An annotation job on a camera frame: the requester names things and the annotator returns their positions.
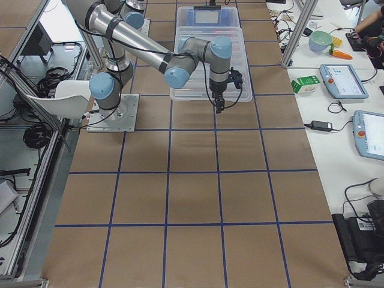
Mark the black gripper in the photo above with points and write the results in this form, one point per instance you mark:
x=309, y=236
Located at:
x=216, y=89

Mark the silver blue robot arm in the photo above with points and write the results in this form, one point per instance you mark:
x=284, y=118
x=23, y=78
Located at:
x=108, y=20

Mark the person hand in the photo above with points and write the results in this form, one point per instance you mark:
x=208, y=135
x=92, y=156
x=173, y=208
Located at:
x=357, y=30

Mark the green white carton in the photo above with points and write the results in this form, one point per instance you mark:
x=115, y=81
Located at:
x=307, y=84

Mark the black power adapter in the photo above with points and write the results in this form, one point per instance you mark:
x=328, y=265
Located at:
x=319, y=126

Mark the green plastic bowl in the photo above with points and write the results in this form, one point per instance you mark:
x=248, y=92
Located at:
x=319, y=41

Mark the upper teach pendant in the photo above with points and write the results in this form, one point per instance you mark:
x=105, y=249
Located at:
x=342, y=81

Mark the teach pendant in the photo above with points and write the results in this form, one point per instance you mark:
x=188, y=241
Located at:
x=342, y=81
x=368, y=134

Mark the toy carrot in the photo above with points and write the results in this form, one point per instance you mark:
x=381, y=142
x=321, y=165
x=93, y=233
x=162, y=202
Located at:
x=339, y=54

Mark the yellow toy corn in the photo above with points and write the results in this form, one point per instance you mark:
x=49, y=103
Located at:
x=336, y=42

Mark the white chair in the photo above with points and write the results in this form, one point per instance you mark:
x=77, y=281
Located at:
x=70, y=101

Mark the lower teach pendant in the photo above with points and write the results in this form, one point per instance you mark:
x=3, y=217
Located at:
x=368, y=134

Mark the black device lower right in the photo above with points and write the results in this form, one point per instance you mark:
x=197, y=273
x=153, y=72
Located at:
x=361, y=239

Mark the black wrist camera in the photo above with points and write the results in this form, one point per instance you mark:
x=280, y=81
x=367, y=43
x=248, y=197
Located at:
x=235, y=77

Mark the black box latch handle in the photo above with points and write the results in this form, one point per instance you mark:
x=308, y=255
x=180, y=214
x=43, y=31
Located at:
x=207, y=8

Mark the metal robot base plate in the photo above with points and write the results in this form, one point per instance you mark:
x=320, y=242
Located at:
x=123, y=119

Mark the aluminium frame post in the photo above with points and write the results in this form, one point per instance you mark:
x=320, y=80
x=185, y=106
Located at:
x=297, y=32

